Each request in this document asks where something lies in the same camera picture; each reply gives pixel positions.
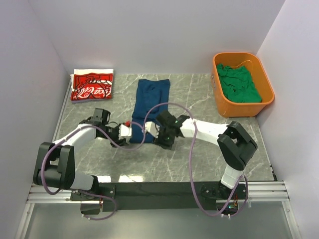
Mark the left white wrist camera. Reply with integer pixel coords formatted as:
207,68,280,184
119,121,132,139

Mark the dark blue t-shirt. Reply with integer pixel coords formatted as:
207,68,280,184
128,78,171,144

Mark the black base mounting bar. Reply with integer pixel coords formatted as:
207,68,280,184
70,181,231,212

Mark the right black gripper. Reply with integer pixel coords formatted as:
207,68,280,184
153,125,175,150

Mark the folded red coca-cola t-shirt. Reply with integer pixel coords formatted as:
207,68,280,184
70,72,113,101

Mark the orange plastic bin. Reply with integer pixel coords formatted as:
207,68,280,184
211,52,275,118

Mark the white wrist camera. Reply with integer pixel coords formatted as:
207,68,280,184
119,121,132,139
145,121,160,138

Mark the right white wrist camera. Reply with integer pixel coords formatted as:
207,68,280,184
145,121,160,138

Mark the aluminium extrusion rail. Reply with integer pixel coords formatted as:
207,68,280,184
13,74,303,239

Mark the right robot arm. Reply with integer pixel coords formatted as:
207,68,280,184
145,110,258,199

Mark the green t-shirt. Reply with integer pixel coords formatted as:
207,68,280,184
216,63,262,103

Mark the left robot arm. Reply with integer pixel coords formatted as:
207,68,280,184
33,108,132,200

